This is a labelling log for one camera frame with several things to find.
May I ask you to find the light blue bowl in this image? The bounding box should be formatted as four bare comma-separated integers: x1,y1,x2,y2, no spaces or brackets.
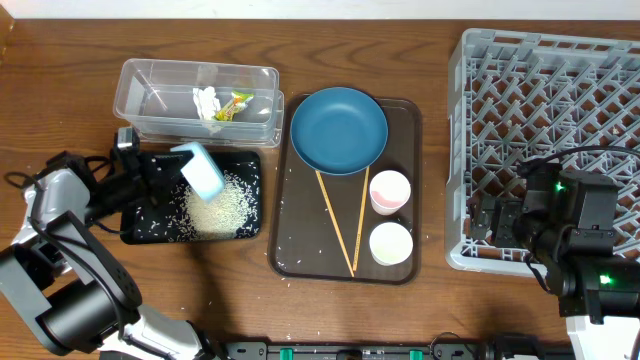
170,142,225,203

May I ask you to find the white tissue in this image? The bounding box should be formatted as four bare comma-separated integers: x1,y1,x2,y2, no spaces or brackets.
193,86,221,121

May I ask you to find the yellow green snack wrapper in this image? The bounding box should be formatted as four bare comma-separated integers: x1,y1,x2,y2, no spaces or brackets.
214,90,254,122

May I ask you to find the cream white cup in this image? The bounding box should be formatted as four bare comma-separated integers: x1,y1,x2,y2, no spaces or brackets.
369,222,413,266

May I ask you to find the pink white cup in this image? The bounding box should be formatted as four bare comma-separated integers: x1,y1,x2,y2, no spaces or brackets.
369,170,411,215

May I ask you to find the wooden chopstick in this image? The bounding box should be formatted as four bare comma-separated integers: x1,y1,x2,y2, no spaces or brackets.
315,170,355,278
353,167,370,274

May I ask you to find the blue plate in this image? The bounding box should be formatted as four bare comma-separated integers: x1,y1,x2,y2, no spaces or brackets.
290,87,389,176

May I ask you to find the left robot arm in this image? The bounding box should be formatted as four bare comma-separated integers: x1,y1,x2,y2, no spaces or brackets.
1,127,228,359

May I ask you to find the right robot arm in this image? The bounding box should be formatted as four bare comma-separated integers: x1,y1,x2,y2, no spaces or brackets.
470,147,639,359

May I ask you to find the grey dishwasher rack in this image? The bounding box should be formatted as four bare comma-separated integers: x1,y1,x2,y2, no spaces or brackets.
445,28,639,277

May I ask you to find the black plastic tray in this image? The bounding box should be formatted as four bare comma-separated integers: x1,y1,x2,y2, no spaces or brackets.
120,151,262,245

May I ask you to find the clear plastic container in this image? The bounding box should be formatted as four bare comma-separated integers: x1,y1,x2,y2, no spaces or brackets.
113,59,284,147

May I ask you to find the pile of white rice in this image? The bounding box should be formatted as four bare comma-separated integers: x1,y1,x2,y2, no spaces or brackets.
180,170,261,241

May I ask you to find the dark brown serving tray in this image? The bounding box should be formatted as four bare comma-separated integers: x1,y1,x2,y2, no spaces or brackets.
268,98,422,285

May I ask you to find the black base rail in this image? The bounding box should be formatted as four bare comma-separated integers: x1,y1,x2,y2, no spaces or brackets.
223,337,576,360

